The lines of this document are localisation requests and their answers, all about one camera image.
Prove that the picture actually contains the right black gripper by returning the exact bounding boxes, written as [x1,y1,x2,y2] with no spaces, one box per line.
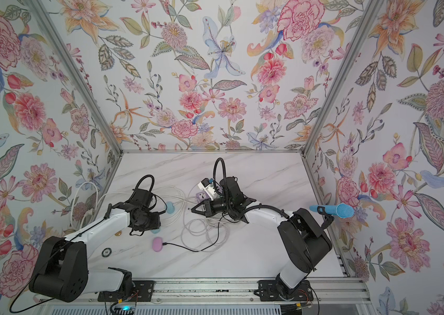
[193,197,236,219]

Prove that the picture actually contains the pink earbud case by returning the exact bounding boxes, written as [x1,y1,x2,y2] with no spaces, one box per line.
[152,237,164,253]

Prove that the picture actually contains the black charging cable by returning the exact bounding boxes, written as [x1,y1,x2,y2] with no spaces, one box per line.
[161,214,242,253]

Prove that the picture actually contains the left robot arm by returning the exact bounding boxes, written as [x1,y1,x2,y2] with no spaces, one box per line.
[28,188,162,303]

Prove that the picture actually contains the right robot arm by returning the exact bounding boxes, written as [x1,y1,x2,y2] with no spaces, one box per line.
[191,177,333,302]

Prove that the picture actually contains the purple power strip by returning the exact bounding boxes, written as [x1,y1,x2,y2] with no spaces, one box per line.
[196,192,206,203]

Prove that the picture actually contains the small black round disc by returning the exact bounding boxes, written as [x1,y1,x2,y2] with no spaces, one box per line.
[101,248,112,258]

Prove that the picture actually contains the white coiled cables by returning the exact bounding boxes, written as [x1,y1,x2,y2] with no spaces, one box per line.
[67,178,238,253]

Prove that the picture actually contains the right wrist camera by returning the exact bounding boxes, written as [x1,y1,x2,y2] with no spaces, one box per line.
[197,178,220,201]

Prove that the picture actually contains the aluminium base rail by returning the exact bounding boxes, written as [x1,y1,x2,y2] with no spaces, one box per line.
[36,277,376,306]

